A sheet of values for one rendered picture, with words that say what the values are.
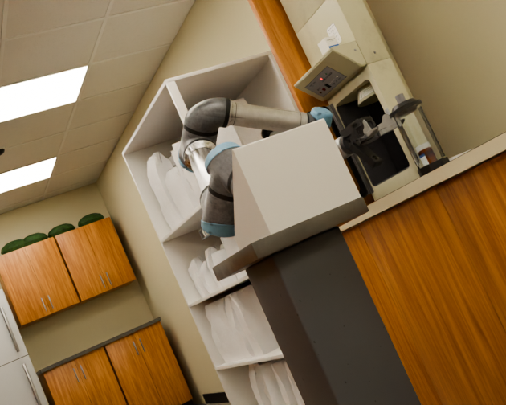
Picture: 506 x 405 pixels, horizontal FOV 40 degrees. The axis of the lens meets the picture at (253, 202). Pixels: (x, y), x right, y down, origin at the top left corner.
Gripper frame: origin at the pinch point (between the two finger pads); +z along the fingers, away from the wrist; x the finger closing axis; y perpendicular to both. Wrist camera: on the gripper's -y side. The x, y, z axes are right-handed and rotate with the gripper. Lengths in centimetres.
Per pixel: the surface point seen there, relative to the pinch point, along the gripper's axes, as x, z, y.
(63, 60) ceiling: 41, -233, 150
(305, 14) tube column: 27, -34, 60
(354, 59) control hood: 17.5, -14.9, 30.4
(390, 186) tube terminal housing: 26.4, -31.8, -15.8
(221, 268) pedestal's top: -78, -11, -21
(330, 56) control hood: 12.5, -20.2, 35.0
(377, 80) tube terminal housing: 22.3, -13.6, 20.2
